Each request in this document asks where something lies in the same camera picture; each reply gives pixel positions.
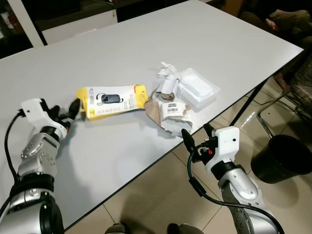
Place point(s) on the metal chair frame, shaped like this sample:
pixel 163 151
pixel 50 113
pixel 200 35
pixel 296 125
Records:
pixel 273 117

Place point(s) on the white post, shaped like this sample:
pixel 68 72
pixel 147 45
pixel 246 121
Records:
pixel 27 24

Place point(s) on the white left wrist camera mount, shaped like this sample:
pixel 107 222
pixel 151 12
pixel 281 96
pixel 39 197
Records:
pixel 36 111

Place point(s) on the black rubbish bin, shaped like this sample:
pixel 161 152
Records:
pixel 282 161

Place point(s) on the torn brown paper mailer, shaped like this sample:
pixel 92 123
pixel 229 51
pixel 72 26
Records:
pixel 170 114

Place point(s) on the black table leg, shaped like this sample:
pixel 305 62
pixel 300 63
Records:
pixel 248 101

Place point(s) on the yellow product package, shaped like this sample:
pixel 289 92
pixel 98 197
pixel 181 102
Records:
pixel 112 102

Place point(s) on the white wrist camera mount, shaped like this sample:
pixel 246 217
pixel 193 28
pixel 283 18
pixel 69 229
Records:
pixel 36 111
pixel 225 145

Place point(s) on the patterned fabric chair seat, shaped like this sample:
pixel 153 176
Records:
pixel 302 85

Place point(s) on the dark brown sofa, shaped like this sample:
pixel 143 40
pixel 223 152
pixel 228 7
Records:
pixel 287 24

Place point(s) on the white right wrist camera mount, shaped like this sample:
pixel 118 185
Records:
pixel 225 145

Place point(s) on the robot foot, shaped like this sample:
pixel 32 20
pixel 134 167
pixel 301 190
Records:
pixel 185 229
pixel 117 229

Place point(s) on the crumpled white plastic wrapper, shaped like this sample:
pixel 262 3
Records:
pixel 168 78

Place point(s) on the clear plastic blister tray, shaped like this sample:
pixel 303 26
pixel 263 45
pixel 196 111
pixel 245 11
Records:
pixel 199 88

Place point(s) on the white cabinet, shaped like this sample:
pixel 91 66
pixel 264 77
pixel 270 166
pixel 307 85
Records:
pixel 78 27

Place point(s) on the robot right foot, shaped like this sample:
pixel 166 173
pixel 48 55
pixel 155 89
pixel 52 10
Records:
pixel 185 229

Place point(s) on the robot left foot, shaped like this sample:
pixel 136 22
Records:
pixel 117 229

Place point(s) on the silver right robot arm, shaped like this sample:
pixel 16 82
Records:
pixel 243 195

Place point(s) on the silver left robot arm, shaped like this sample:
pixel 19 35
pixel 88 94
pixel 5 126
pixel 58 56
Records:
pixel 36 156

